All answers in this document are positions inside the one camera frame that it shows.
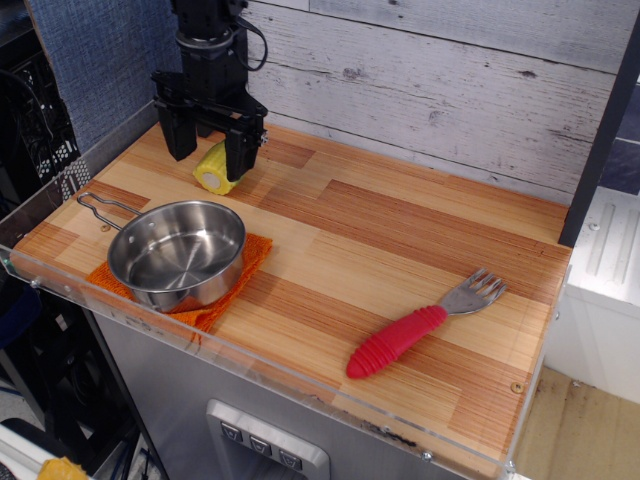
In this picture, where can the stainless steel toy cabinet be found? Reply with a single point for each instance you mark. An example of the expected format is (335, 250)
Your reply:
(170, 387)

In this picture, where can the clear acrylic guard panel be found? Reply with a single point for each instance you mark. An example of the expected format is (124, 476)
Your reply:
(91, 301)

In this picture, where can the stainless steel pan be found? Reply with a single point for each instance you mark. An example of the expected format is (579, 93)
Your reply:
(176, 257)

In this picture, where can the silver button panel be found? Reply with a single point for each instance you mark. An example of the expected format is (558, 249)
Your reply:
(250, 448)

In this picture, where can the orange knitted cloth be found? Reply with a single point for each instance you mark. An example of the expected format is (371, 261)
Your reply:
(256, 251)

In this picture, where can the yellow green toy corn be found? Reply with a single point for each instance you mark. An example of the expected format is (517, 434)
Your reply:
(211, 171)

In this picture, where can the white ribbed side counter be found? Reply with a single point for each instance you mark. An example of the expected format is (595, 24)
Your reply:
(594, 337)

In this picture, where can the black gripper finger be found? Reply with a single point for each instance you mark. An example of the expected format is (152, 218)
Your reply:
(179, 132)
(243, 138)

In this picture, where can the yellow object at corner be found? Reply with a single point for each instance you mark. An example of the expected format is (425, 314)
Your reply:
(61, 469)

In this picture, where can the dark right frame post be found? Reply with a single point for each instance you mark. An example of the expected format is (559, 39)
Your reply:
(615, 109)

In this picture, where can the black plastic crate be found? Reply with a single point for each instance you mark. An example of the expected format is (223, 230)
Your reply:
(37, 139)

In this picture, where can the red handled metal fork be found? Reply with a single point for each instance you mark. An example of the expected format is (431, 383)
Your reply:
(384, 347)

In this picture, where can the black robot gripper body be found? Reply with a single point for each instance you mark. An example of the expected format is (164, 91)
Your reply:
(211, 87)

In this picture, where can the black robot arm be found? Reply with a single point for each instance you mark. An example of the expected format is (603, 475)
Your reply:
(210, 19)

